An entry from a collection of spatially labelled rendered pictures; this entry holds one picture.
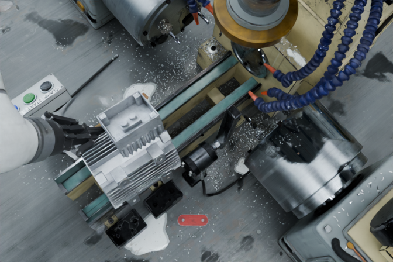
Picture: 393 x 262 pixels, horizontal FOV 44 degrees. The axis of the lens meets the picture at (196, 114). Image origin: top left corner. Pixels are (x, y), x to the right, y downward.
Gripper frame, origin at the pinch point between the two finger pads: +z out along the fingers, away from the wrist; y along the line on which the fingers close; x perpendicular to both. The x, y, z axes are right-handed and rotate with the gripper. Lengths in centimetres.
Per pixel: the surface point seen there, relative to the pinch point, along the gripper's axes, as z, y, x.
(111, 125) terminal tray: 3.2, -1.0, -3.7
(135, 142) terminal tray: 2.2, -8.4, -6.1
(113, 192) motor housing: 0.4, -13.6, 5.4
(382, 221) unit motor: -1, -55, -36
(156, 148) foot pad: 5.3, -12.3, -8.0
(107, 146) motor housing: 0.3, -4.9, -0.9
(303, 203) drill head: 14, -44, -24
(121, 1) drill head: 13.3, 24.2, -23.6
